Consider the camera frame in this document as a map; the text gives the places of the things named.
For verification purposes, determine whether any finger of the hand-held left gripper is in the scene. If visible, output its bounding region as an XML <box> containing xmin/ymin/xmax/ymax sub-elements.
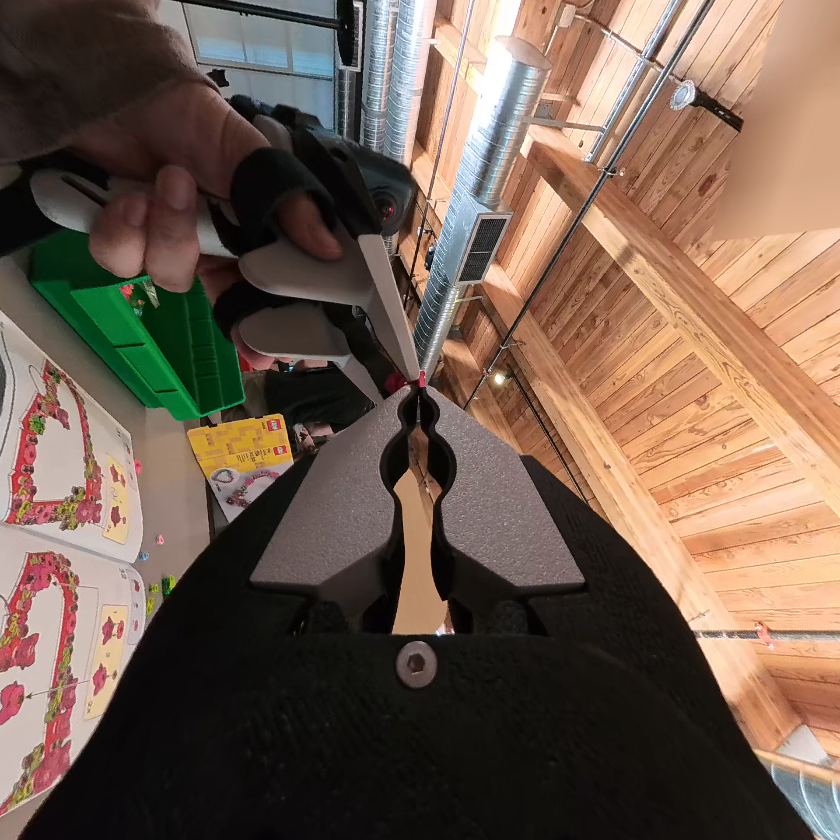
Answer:
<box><xmin>357</xmin><ymin>233</ymin><xmax>422</xmax><ymax>383</ymax></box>
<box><xmin>338</xmin><ymin>357</ymin><xmax>386</xmax><ymax>403</ymax></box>

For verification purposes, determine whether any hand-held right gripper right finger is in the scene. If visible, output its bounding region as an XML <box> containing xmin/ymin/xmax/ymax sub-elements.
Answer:
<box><xmin>419</xmin><ymin>387</ymin><xmax>586</xmax><ymax>636</ymax></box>

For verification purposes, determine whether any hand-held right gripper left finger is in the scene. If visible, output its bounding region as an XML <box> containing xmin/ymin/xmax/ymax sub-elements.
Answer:
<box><xmin>251</xmin><ymin>385</ymin><xmax>422</xmax><ymax>635</ymax></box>

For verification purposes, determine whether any green plastic bin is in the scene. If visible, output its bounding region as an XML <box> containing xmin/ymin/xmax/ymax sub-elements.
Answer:
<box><xmin>28</xmin><ymin>230</ymin><xmax>247</xmax><ymax>422</ymax></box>

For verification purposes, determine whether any person's left forearm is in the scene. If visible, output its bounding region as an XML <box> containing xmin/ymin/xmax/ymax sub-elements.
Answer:
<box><xmin>0</xmin><ymin>0</ymin><xmax>221</xmax><ymax>165</ymax></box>

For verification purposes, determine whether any yellow lego box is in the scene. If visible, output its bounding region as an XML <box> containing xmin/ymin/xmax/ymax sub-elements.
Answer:
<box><xmin>187</xmin><ymin>413</ymin><xmax>295</xmax><ymax>526</ymax></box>

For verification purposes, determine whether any open lego instruction booklet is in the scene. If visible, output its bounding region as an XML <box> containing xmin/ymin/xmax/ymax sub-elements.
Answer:
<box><xmin>0</xmin><ymin>308</ymin><xmax>147</xmax><ymax>818</ymax></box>

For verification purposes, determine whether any person's left hand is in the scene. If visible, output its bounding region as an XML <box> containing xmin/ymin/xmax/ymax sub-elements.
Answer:
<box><xmin>69</xmin><ymin>84</ymin><xmax>343</xmax><ymax>309</ymax></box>

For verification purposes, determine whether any white track light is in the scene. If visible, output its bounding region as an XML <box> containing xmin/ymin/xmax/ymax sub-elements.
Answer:
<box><xmin>669</xmin><ymin>79</ymin><xmax>746</xmax><ymax>132</ymax></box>

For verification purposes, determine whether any large dark air duct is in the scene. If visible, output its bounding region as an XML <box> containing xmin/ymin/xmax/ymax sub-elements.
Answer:
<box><xmin>361</xmin><ymin>0</ymin><xmax>439</xmax><ymax>165</ymax></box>

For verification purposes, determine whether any silver air duct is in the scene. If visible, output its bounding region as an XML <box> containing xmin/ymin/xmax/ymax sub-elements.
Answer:
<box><xmin>412</xmin><ymin>36</ymin><xmax>553</xmax><ymax>376</ymax></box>

